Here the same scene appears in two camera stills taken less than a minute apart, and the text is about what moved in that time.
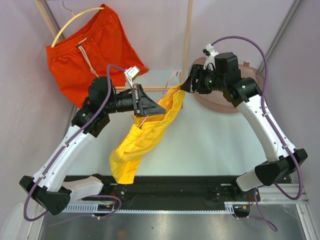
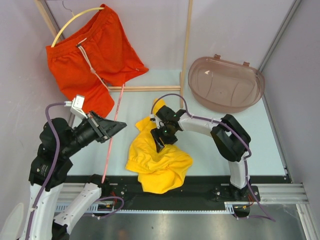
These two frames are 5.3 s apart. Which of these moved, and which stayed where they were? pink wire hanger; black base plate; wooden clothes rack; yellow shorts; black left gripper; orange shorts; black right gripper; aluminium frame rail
Moved: yellow shorts; black right gripper; pink wire hanger; black left gripper
Stayed: black base plate; orange shorts; aluminium frame rail; wooden clothes rack
